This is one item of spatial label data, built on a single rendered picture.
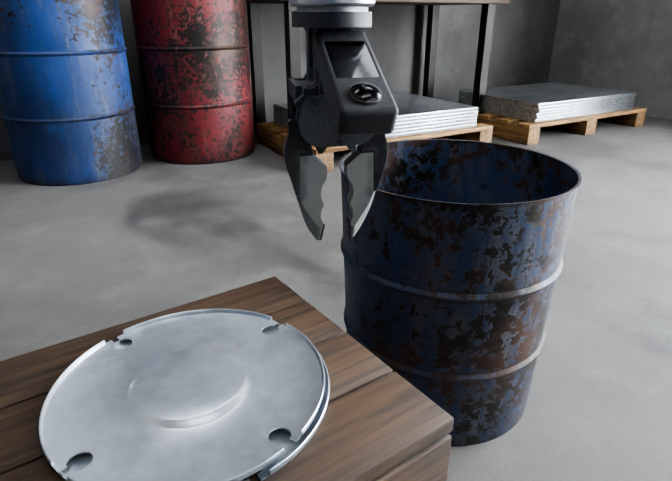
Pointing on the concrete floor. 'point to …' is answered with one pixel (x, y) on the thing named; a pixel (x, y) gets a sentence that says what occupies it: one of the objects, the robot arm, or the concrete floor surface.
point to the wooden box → (408, 468)
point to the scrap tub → (460, 273)
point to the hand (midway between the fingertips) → (336, 229)
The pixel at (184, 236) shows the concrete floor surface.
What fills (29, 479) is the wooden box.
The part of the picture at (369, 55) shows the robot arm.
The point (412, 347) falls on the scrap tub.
